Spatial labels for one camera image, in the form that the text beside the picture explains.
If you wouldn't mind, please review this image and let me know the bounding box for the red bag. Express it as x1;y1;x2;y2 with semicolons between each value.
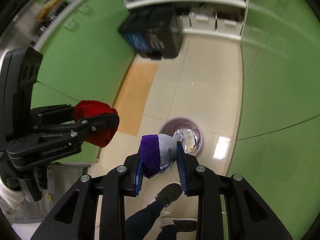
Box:
73;100;120;148

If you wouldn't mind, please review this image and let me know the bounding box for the purple white package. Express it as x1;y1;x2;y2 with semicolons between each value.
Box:
139;134;177;179

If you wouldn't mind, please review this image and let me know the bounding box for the purple round trash bin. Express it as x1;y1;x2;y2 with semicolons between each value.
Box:
159;117;203;156

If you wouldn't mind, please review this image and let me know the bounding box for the black pedal trash bin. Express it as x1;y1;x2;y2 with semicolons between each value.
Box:
118;6;182;60

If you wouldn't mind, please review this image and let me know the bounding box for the black dotted work glove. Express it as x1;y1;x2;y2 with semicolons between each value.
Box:
1;161;48;209

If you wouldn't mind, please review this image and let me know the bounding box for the orange floor mat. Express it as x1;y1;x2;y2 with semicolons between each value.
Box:
114;62;158;136

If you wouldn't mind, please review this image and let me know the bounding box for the dark trouser leg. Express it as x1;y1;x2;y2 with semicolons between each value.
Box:
125;200;177;239

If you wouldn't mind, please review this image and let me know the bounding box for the black right shoe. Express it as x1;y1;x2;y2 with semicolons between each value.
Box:
160;217;197;232

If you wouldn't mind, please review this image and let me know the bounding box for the black shoe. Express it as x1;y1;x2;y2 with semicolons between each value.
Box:
155;182;183;208
160;217;197;232

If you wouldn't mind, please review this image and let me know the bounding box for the black left shoe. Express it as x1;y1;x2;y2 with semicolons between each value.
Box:
155;182;183;208

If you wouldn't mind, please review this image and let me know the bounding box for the white storage box left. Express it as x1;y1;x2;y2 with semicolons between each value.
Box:
189;12;216;31

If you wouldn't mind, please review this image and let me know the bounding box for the white storage box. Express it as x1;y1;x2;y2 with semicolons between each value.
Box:
189;12;216;31
216;18;243;35

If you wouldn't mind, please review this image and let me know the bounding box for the white storage box right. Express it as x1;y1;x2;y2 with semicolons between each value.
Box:
216;18;243;35

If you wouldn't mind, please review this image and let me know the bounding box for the white shelf unit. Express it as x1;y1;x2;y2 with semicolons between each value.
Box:
122;0;247;41

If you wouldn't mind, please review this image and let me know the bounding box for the broom with wooden handle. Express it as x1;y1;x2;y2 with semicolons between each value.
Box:
35;0;63;22

